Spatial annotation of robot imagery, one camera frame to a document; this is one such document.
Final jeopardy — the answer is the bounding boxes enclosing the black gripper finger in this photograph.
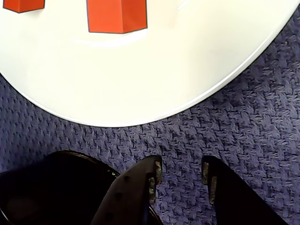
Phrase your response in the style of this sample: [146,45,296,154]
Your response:
[90,155,163,225]
[201,155,289,225]

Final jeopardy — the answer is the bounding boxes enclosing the red cube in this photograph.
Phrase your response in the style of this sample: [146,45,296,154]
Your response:
[2,0,45,14]
[86,0,149,34]

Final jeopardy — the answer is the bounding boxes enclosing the white round plate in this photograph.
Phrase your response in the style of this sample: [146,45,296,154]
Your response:
[0,0,300,128]

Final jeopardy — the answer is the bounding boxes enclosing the black metal bucket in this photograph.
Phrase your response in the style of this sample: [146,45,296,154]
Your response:
[0,150,162,225]

